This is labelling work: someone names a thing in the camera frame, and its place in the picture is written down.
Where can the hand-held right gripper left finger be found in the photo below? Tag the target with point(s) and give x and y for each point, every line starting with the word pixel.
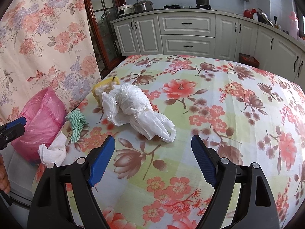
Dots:
pixel 102 162

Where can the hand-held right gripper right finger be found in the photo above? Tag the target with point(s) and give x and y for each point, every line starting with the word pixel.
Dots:
pixel 202 162

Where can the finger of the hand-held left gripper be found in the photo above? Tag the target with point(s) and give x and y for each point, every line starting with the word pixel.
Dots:
pixel 17 121
pixel 12 136

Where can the pink plastic bag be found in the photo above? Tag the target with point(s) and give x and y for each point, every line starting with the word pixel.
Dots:
pixel 40 124

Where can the white cloth rag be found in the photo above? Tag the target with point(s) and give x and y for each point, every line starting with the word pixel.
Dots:
pixel 53 151

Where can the white plastic bag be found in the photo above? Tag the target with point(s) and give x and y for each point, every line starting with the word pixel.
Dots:
pixel 133 105

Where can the person's left hand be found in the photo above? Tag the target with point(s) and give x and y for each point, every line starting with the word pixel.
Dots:
pixel 4 174

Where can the green striped cloth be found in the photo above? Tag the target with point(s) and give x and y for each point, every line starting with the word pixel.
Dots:
pixel 76 121

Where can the yellow fruit peel piece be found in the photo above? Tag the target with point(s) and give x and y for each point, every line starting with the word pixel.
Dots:
pixel 102 87

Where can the floral curtain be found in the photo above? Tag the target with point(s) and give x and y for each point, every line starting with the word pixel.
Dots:
pixel 43 33

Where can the brown floor bin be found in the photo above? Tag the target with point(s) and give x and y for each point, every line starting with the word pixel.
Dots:
pixel 249 60

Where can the red wooden glass door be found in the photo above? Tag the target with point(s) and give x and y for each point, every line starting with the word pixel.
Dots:
pixel 87 9

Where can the white kitchen cabinets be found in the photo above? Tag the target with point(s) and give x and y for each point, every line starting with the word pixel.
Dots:
pixel 188 22

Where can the white rice cooker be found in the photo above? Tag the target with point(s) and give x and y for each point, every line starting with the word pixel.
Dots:
pixel 125 10

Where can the red kettle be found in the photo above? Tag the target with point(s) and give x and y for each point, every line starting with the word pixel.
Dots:
pixel 249 13

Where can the small black bottle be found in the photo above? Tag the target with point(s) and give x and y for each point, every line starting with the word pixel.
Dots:
pixel 276 23

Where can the metal tray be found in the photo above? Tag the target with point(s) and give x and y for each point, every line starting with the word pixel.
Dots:
pixel 265 16

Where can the black gas stove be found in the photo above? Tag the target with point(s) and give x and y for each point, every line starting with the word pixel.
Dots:
pixel 171 6

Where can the steel pressure cooker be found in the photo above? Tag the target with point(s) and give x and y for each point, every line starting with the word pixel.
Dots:
pixel 143 7

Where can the dark cooking pot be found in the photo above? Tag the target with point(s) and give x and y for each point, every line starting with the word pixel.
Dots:
pixel 202 0

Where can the pink thermos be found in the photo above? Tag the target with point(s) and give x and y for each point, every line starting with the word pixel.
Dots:
pixel 293 25

